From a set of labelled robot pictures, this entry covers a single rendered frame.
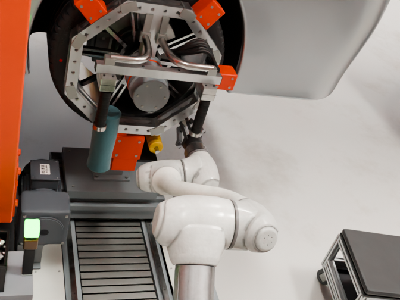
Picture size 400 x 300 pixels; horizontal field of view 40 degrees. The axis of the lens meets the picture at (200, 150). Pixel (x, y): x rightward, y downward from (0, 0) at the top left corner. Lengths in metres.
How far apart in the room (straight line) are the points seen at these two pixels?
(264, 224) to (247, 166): 1.82
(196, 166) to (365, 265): 0.87
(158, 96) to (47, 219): 0.59
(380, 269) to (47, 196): 1.36
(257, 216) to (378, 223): 1.91
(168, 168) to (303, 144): 1.83
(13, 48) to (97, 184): 1.12
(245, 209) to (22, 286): 0.73
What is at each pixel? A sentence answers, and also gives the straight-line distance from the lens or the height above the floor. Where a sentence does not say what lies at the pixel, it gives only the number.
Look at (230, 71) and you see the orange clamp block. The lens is 2.14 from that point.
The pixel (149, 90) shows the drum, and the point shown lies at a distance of 1.89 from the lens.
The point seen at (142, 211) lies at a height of 0.14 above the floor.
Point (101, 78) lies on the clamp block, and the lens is 1.75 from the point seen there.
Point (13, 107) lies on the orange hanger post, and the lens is 1.55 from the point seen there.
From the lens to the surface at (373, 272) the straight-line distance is 2.41.
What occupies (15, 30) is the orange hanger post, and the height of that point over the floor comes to 1.18.
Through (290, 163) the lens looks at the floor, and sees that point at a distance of 3.37.
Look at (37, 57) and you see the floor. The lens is 3.73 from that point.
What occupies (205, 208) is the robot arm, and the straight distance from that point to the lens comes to 1.37.
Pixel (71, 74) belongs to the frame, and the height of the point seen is 0.82.
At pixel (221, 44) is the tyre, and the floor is 0.96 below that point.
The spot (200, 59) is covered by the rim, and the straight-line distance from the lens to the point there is 2.17.
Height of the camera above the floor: 1.84
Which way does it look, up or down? 35 degrees down
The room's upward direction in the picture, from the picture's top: 18 degrees clockwise
